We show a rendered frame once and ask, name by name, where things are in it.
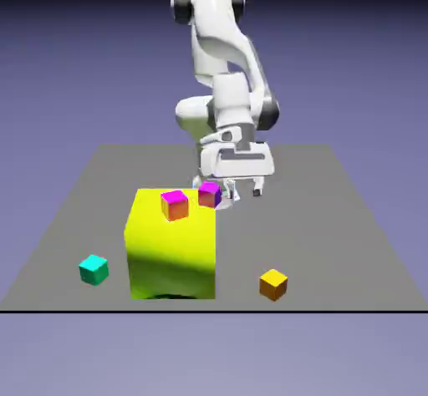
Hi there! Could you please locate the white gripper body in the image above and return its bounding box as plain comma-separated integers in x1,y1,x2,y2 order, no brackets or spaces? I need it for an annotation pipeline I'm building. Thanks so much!
199,140,276,180

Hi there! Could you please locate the small magenta cube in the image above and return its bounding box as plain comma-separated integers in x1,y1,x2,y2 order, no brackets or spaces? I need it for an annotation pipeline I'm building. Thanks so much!
160,189,190,222
197,181,223,210

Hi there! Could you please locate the small orange cube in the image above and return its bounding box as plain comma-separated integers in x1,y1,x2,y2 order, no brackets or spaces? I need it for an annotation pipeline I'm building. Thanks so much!
258,268,288,302

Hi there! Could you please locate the small teal cube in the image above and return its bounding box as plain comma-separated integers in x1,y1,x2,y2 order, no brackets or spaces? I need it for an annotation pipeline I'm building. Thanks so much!
78,254,110,287

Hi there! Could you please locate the large yellow box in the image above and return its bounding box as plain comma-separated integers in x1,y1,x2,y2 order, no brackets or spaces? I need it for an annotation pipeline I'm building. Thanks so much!
123,187,217,301

